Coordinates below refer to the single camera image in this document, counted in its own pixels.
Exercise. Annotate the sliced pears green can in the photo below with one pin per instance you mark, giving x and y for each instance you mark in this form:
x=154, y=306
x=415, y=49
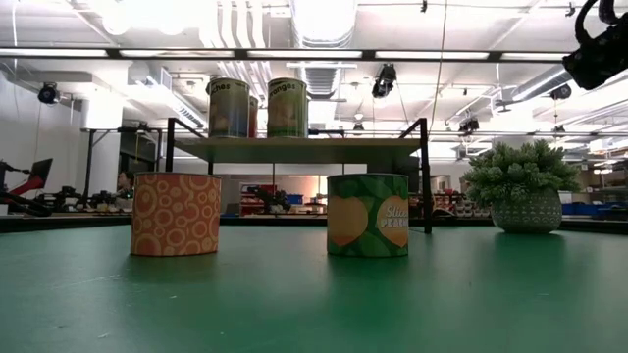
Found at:
x=368, y=216

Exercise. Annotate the oranges can green label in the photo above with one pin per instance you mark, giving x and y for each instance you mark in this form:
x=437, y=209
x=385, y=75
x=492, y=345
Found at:
x=287, y=110

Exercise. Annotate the red label can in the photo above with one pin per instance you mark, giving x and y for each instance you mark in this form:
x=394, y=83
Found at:
x=253, y=117

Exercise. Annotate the peaches can blue-green label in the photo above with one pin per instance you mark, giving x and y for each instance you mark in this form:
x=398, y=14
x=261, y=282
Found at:
x=228, y=110

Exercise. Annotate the orange circle-pattern can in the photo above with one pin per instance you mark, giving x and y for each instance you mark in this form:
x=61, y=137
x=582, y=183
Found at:
x=175, y=216

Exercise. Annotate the black background robot arm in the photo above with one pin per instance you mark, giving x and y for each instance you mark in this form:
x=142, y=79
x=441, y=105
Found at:
x=270, y=198

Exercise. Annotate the black metal shelf rack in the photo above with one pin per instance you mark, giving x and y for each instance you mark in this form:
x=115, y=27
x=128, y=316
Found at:
x=294, y=149

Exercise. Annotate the black ceiling spotlight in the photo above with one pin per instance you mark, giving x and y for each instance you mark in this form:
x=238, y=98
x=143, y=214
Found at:
x=384, y=81
x=49, y=93
x=468, y=125
x=560, y=91

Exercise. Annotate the green potted plant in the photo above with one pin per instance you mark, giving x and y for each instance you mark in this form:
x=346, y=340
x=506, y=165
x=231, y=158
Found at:
x=522, y=181

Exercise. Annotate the blue storage bins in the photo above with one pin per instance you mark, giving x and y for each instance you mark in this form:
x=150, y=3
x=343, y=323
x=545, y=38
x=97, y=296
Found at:
x=593, y=208

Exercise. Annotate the storage rack with goods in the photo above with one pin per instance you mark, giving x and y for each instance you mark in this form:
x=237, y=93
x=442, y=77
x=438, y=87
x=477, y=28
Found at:
x=456, y=203

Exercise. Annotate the blue bin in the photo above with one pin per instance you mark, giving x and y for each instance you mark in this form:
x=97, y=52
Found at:
x=294, y=198

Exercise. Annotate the black beam with light strips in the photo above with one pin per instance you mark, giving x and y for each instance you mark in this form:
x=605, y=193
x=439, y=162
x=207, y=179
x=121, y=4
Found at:
x=245, y=54

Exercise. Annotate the green table mat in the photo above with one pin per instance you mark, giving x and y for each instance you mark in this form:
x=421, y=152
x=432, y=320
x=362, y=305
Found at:
x=294, y=294

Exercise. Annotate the black background stand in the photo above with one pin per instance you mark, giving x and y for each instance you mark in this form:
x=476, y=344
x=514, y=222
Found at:
x=122, y=142

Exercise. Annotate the person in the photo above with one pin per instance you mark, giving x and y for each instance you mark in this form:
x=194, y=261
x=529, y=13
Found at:
x=125, y=184

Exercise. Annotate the white air unit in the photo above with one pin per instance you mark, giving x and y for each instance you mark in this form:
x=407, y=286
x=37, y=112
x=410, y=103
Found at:
x=101, y=113

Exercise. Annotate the red and black machine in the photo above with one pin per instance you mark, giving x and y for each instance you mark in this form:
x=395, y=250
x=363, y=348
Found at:
x=27, y=188

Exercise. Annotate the silver ventilation duct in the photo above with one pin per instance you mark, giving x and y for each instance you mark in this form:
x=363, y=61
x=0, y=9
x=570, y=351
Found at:
x=321, y=19

